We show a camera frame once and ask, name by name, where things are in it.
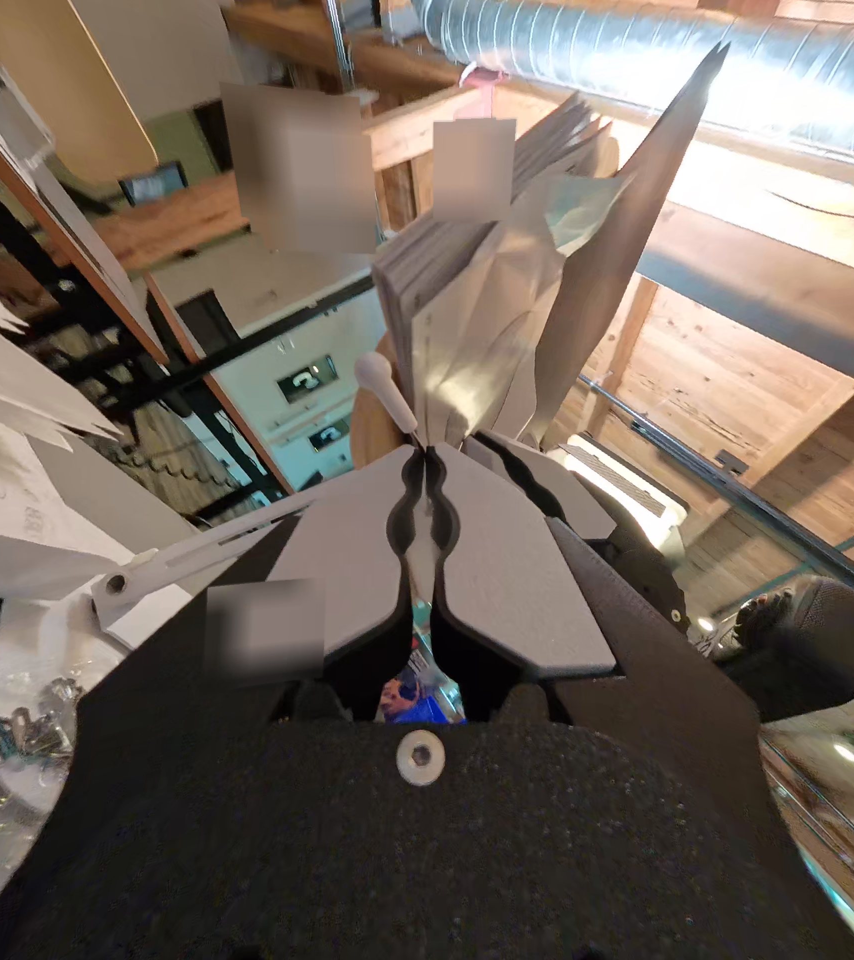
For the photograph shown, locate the instruction booklet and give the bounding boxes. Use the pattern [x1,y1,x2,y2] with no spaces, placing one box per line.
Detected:
[370,41,732,455]

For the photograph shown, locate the small dark framed screen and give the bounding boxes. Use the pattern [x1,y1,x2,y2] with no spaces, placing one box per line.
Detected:
[118,161,190,207]

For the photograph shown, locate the black metal rail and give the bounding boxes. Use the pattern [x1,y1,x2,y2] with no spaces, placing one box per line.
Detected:
[577,375,854,624]

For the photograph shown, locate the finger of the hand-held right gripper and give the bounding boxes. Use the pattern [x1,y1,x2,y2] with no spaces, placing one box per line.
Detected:
[463,429,572,522]
[502,437,618,543]

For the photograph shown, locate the silver ventilation duct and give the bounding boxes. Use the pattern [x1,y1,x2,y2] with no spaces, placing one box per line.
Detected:
[412,0,854,170]

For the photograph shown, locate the colourful printed box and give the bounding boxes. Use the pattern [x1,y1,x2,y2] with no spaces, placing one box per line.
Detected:
[380,651,467,726]

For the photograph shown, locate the pink clip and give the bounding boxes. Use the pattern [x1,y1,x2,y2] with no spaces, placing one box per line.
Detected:
[460,63,511,121]

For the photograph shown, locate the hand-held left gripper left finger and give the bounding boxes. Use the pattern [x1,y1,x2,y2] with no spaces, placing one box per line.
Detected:
[265,444,433,719]

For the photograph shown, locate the white desk with wooden edge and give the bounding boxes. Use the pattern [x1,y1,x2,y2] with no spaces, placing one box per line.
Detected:
[0,75,297,500]

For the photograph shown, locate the light wooden board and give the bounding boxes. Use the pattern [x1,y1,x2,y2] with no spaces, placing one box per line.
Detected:
[0,0,160,185]

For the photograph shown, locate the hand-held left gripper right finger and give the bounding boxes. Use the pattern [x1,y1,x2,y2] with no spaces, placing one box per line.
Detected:
[425,444,618,721]

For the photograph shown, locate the clear acrylic holder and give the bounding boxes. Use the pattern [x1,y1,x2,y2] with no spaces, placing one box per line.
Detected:
[0,63,57,170]

